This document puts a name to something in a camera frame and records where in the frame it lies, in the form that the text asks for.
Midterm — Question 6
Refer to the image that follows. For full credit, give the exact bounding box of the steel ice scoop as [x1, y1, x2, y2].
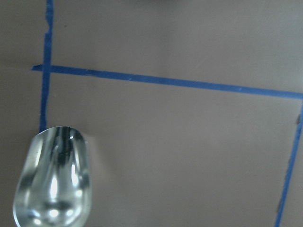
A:
[13, 126, 92, 227]

